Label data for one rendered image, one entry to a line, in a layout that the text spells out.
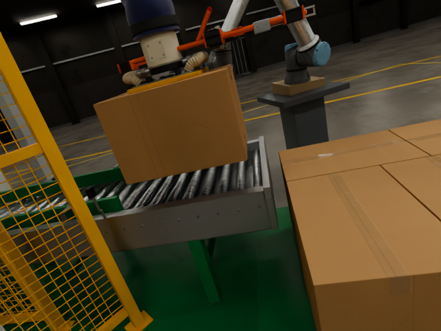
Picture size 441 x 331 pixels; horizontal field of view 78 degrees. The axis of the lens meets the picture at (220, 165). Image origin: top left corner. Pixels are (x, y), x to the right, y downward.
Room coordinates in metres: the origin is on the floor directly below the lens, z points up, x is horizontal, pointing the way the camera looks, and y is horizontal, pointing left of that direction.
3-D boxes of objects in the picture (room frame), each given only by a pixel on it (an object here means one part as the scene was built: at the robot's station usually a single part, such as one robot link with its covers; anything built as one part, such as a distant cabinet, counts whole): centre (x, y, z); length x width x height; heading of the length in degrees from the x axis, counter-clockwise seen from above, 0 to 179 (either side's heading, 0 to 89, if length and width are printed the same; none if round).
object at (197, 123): (1.39, 0.13, 0.88); 0.60 x 0.40 x 0.40; 79
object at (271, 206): (1.32, -0.23, 0.48); 0.70 x 0.03 x 0.15; 168
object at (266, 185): (1.32, -0.23, 0.58); 0.70 x 0.03 x 0.06; 168
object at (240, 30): (1.48, -0.10, 1.21); 0.93 x 0.30 x 0.04; 78
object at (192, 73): (1.31, 0.14, 1.10); 0.34 x 0.10 x 0.05; 78
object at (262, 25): (1.31, -0.33, 1.20); 0.07 x 0.07 x 0.04; 78
